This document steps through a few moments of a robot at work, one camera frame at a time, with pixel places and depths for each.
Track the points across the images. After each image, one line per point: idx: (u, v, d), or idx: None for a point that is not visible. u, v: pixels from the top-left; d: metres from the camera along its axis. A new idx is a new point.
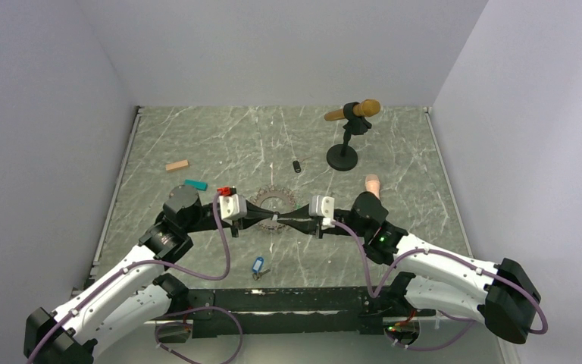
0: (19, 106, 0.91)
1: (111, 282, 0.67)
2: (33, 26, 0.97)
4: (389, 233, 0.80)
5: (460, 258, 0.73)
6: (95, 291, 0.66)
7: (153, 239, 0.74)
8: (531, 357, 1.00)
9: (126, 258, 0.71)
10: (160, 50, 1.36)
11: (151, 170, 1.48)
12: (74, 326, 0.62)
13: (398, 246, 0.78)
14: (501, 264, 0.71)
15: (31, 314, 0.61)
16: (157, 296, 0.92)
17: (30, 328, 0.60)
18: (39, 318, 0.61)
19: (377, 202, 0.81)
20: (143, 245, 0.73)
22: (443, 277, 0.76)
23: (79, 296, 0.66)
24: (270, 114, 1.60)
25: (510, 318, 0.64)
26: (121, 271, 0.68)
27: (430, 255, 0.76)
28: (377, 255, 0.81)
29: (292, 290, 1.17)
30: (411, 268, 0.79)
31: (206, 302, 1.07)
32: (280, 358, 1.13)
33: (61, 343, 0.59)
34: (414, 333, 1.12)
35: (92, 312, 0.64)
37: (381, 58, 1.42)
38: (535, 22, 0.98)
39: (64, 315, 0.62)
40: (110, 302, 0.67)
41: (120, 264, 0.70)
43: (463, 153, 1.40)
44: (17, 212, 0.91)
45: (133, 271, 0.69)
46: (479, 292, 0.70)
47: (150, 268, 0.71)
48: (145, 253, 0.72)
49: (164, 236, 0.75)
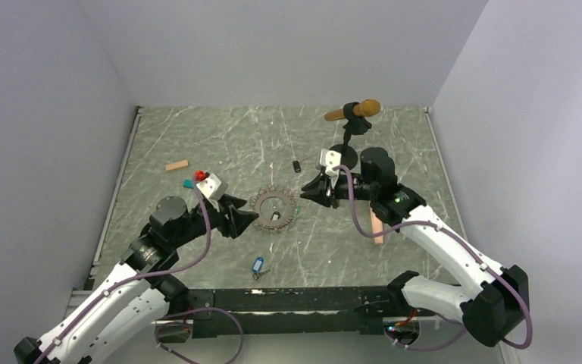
0: (19, 106, 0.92)
1: (93, 307, 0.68)
2: (32, 26, 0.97)
4: (405, 197, 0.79)
5: (469, 248, 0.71)
6: (77, 319, 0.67)
7: (135, 255, 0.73)
8: (530, 358, 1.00)
9: (109, 277, 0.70)
10: (160, 50, 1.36)
11: (151, 170, 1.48)
12: (58, 355, 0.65)
13: (411, 211, 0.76)
14: (509, 268, 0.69)
15: (17, 344, 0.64)
16: (155, 300, 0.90)
17: (19, 357, 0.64)
18: (25, 348, 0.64)
19: (386, 156, 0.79)
20: (125, 262, 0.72)
22: (445, 262, 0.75)
23: (63, 323, 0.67)
24: (270, 114, 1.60)
25: (492, 318, 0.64)
26: (102, 293, 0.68)
27: (441, 233, 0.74)
28: (384, 211, 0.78)
29: (292, 290, 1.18)
30: (417, 240, 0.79)
31: (206, 302, 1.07)
32: (280, 358, 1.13)
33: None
34: (414, 333, 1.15)
35: (75, 340, 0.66)
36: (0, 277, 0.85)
37: (382, 58, 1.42)
38: (535, 22, 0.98)
39: (47, 346, 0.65)
40: (95, 326, 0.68)
41: (102, 285, 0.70)
43: (464, 154, 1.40)
44: (17, 212, 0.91)
45: (114, 293, 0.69)
46: (474, 285, 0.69)
47: (132, 287, 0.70)
48: (126, 271, 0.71)
49: (146, 252, 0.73)
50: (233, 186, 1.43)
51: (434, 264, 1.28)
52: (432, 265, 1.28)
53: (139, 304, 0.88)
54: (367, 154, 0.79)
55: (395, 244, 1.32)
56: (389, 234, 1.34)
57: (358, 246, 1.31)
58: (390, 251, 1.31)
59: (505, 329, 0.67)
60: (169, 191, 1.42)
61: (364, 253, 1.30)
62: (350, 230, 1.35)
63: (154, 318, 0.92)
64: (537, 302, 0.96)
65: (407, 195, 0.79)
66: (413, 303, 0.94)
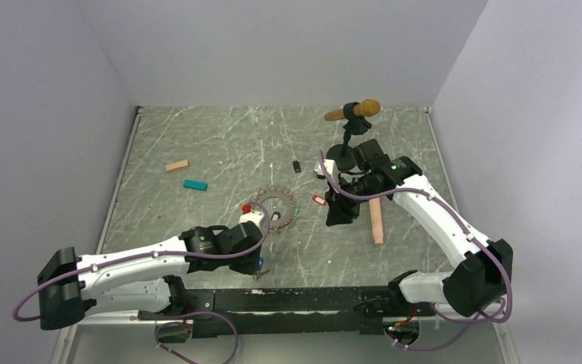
0: (18, 105, 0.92)
1: (139, 258, 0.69)
2: (32, 26, 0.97)
4: (401, 164, 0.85)
5: (459, 219, 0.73)
6: (120, 259, 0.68)
7: (192, 239, 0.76)
8: (531, 358, 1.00)
9: (163, 242, 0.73)
10: (160, 51, 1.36)
11: (151, 170, 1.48)
12: (87, 281, 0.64)
13: (405, 178, 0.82)
14: (495, 241, 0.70)
15: (61, 249, 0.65)
16: (164, 291, 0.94)
17: (57, 262, 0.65)
18: (64, 258, 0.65)
19: (375, 146, 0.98)
20: (183, 239, 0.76)
22: (434, 231, 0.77)
23: (106, 256, 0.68)
24: (270, 115, 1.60)
25: (470, 289, 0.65)
26: (151, 252, 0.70)
27: (433, 202, 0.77)
28: (381, 178, 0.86)
29: (292, 290, 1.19)
30: (411, 211, 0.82)
31: (206, 302, 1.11)
32: (280, 358, 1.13)
33: (64, 291, 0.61)
34: (414, 333, 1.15)
35: (107, 277, 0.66)
36: (0, 278, 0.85)
37: (382, 58, 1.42)
38: (535, 21, 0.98)
39: (83, 266, 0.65)
40: (123, 277, 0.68)
41: (154, 245, 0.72)
43: (464, 153, 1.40)
44: (15, 211, 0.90)
45: (161, 258, 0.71)
46: (458, 254, 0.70)
47: (176, 264, 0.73)
48: (179, 246, 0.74)
49: (203, 243, 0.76)
50: (233, 187, 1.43)
51: (434, 264, 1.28)
52: (432, 265, 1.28)
53: (150, 288, 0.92)
54: (354, 149, 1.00)
55: (395, 243, 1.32)
56: (389, 234, 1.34)
57: (358, 246, 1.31)
58: (390, 251, 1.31)
59: (482, 302, 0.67)
60: (169, 191, 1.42)
61: (364, 252, 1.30)
62: (350, 230, 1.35)
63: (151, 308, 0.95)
64: (537, 302, 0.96)
65: (403, 163, 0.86)
66: (411, 298, 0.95)
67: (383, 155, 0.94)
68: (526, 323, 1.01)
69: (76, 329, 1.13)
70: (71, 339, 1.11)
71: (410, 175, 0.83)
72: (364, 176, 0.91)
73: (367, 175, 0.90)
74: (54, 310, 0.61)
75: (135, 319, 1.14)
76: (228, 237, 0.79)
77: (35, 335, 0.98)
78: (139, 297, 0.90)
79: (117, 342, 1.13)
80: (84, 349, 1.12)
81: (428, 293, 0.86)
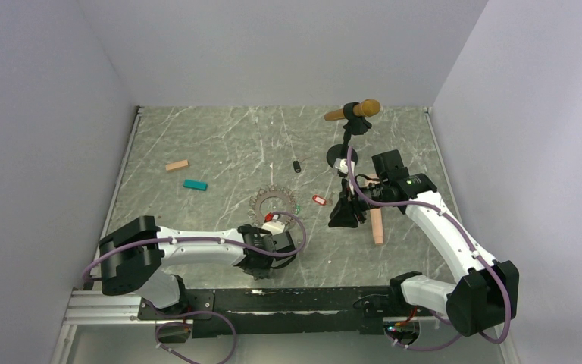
0: (18, 105, 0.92)
1: (209, 241, 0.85)
2: (32, 25, 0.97)
4: (417, 180, 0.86)
5: (466, 236, 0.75)
6: (195, 240, 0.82)
7: (248, 235, 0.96)
8: (531, 357, 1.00)
9: (224, 233, 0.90)
10: (160, 50, 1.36)
11: (151, 170, 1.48)
12: (164, 251, 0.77)
13: (419, 195, 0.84)
14: (501, 262, 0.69)
15: (141, 217, 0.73)
16: (176, 289, 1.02)
17: (134, 228, 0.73)
18: (145, 226, 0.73)
19: (396, 155, 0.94)
20: (239, 230, 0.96)
22: (441, 246, 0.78)
23: (180, 233, 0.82)
24: (270, 115, 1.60)
25: (472, 305, 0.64)
26: (219, 238, 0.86)
27: (442, 218, 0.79)
28: (395, 191, 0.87)
29: (292, 290, 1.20)
30: (420, 224, 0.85)
31: (206, 302, 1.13)
32: (280, 358, 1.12)
33: (143, 257, 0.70)
34: (414, 333, 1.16)
35: (181, 252, 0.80)
36: None
37: (382, 58, 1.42)
38: (535, 21, 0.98)
39: (163, 237, 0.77)
40: (192, 254, 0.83)
41: (218, 233, 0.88)
43: (463, 153, 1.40)
44: (14, 211, 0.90)
45: (226, 246, 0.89)
46: (461, 270, 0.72)
47: (234, 252, 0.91)
48: (236, 236, 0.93)
49: (256, 240, 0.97)
50: (233, 187, 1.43)
51: (434, 265, 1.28)
52: (432, 265, 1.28)
53: (170, 281, 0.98)
54: (373, 157, 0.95)
55: (395, 244, 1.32)
56: (389, 234, 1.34)
57: (358, 246, 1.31)
58: (390, 252, 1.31)
59: (484, 322, 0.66)
60: (169, 191, 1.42)
61: (364, 253, 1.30)
62: (351, 230, 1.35)
63: (162, 304, 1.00)
64: (537, 301, 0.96)
65: (419, 179, 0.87)
66: (410, 299, 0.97)
67: (403, 167, 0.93)
68: (526, 323, 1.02)
69: (76, 329, 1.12)
70: (71, 339, 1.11)
71: (424, 192, 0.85)
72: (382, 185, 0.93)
73: (384, 186, 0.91)
74: (127, 272, 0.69)
75: (135, 319, 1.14)
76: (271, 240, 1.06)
77: (34, 335, 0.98)
78: (164, 287, 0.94)
79: (117, 342, 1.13)
80: (83, 349, 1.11)
81: (428, 300, 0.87)
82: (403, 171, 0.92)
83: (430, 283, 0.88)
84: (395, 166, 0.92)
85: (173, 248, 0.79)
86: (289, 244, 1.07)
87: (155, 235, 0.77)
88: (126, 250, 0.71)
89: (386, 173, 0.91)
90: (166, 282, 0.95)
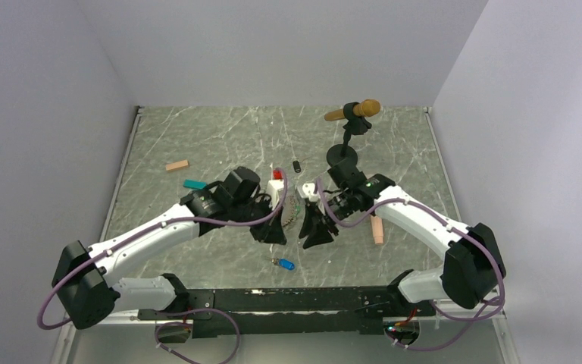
0: (19, 106, 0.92)
1: (149, 231, 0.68)
2: (32, 26, 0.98)
4: (375, 180, 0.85)
5: (435, 214, 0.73)
6: (131, 238, 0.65)
7: (193, 202, 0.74)
8: (530, 357, 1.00)
9: (166, 213, 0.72)
10: (161, 51, 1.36)
11: (151, 170, 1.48)
12: (105, 267, 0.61)
13: (381, 193, 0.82)
14: (473, 226, 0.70)
15: (67, 246, 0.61)
16: (167, 285, 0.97)
17: (66, 260, 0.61)
18: (74, 252, 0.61)
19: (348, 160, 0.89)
20: (184, 204, 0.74)
22: (417, 232, 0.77)
23: (115, 239, 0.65)
24: (270, 114, 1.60)
25: (464, 275, 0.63)
26: (159, 223, 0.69)
27: (409, 205, 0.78)
28: (360, 198, 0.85)
29: (292, 290, 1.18)
30: (393, 219, 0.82)
31: (206, 302, 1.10)
32: (280, 358, 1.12)
33: (86, 283, 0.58)
34: (414, 333, 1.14)
35: (125, 257, 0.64)
36: None
37: (381, 57, 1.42)
38: (534, 23, 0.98)
39: (96, 255, 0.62)
40: (141, 253, 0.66)
41: (159, 217, 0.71)
43: (464, 154, 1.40)
44: (15, 211, 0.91)
45: (170, 227, 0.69)
46: (442, 247, 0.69)
47: (187, 227, 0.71)
48: (184, 211, 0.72)
49: (206, 202, 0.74)
50: None
51: (434, 264, 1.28)
52: (432, 265, 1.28)
53: (157, 283, 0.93)
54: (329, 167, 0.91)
55: (395, 244, 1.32)
56: (389, 234, 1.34)
57: (358, 246, 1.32)
58: (389, 252, 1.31)
59: (483, 291, 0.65)
60: (169, 192, 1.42)
61: (364, 252, 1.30)
62: (350, 230, 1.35)
63: (154, 304, 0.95)
64: (539, 301, 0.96)
65: (377, 180, 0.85)
66: (412, 298, 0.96)
67: (359, 171, 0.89)
68: (527, 324, 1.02)
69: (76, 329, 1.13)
70: (71, 339, 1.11)
71: (385, 189, 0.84)
72: (344, 193, 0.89)
73: (346, 194, 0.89)
74: (87, 304, 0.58)
75: (135, 319, 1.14)
76: (226, 189, 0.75)
77: (34, 336, 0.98)
78: (151, 292, 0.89)
79: (117, 342, 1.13)
80: (84, 349, 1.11)
81: (426, 292, 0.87)
82: (361, 176, 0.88)
83: (423, 275, 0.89)
84: (351, 172, 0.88)
85: (114, 258, 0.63)
86: (242, 183, 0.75)
87: (88, 257, 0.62)
88: (73, 281, 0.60)
89: (346, 182, 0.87)
90: (151, 286, 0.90)
